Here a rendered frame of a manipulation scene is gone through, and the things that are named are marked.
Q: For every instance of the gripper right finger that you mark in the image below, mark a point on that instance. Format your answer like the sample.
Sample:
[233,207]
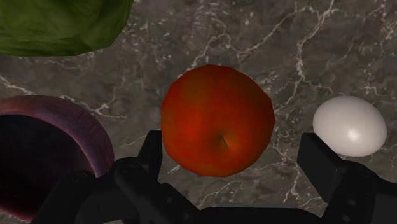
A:
[338,180]

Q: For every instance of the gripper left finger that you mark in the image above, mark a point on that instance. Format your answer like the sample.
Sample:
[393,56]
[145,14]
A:
[145,189]

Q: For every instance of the white egg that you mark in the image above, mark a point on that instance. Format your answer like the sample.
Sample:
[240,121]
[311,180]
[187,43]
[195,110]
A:
[350,124]

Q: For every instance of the red apple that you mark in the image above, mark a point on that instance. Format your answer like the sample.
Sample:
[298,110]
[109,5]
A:
[214,121]

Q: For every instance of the dark purple bowl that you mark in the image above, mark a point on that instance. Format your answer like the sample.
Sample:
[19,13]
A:
[37,155]

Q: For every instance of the green lettuce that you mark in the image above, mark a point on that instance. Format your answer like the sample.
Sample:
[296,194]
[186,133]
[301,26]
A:
[59,24]

